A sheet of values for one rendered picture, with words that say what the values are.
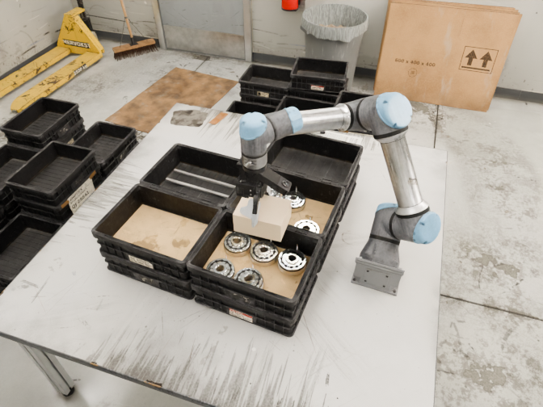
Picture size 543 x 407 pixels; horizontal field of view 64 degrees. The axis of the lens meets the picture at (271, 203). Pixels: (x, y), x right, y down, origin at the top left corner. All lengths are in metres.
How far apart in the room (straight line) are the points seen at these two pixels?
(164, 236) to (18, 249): 1.20
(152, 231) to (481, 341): 1.77
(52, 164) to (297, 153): 1.50
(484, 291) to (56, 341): 2.21
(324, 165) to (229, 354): 0.95
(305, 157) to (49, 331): 1.27
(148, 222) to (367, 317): 0.93
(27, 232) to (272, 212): 1.78
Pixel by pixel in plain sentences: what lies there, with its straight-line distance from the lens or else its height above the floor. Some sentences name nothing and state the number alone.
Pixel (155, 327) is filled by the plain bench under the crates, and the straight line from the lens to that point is 1.67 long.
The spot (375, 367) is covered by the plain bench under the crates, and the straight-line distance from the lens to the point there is 1.59.
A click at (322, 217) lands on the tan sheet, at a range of 1.78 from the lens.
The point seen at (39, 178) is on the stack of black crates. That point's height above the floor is 0.49.
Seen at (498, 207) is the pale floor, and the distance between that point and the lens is 3.38.
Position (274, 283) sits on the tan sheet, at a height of 0.83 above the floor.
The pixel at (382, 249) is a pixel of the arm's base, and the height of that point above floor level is 0.87.
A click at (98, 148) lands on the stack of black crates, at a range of 3.11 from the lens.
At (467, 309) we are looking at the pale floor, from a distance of 2.71.
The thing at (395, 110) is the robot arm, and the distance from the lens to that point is 1.45.
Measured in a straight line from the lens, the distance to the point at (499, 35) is 4.26.
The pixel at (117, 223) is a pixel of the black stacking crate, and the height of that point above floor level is 0.86.
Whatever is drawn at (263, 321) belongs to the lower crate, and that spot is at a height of 0.73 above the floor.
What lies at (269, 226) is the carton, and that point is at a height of 1.11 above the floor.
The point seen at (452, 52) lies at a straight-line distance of 4.26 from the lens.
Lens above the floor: 2.10
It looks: 44 degrees down
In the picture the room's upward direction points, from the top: straight up
